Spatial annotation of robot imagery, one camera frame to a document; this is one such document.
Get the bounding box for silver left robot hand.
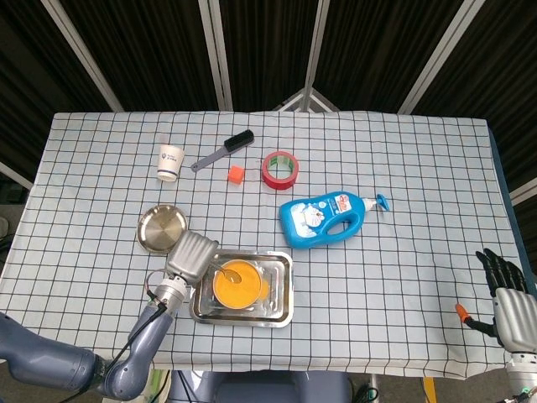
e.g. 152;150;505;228
165;229;219;285

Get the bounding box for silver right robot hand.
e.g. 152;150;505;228
455;248;537;353

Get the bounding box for metal spoon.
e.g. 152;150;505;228
209;264;244;285

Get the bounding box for beige bowl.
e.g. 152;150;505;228
212;259;263;311

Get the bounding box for rectangular steel tray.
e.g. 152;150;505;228
189;249;295;329

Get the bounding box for white grid-patterned tablecloth table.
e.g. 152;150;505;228
0;109;525;381

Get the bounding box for round steel plate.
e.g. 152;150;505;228
136;204;189;254

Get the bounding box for white paper cup blue logo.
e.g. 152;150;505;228
157;144;186;182

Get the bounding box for red tape roll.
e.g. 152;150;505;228
261;151;299;191

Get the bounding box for blue pump detergent bottle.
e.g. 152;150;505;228
279;191;392;250

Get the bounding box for grey brush black bristles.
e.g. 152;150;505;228
190;129;255;173

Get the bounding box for blue-grey robot torso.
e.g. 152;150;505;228
167;369;352;403

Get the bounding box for coloured wrist wire bundle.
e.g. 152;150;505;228
144;269;169;301

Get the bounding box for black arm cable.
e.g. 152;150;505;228
104;293;167;374

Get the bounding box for black screen panel white frame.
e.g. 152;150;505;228
52;0;227;113
0;0;123;190
310;0;471;113
409;0;537;207
207;0;322;113

